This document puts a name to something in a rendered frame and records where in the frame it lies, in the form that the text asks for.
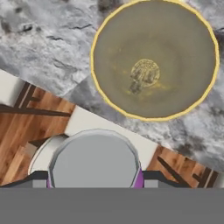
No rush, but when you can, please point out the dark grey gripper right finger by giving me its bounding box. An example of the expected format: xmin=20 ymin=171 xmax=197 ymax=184
xmin=142 ymin=170 xmax=191 ymax=189

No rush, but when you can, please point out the purple soda can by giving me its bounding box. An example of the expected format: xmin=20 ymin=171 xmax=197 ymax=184
xmin=47 ymin=128 xmax=145 ymax=189

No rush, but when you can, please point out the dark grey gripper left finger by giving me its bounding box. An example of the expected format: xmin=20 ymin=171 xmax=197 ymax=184
xmin=0 ymin=170 xmax=49 ymax=189

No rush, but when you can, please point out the olive bowl with yellow rim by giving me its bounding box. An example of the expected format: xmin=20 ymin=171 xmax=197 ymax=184
xmin=89 ymin=0 xmax=221 ymax=123

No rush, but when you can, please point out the white stool with dark legs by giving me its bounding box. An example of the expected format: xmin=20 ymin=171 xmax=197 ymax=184
xmin=157 ymin=155 xmax=224 ymax=189
xmin=0 ymin=67 xmax=73 ymax=118
xmin=63 ymin=104 xmax=159 ymax=172

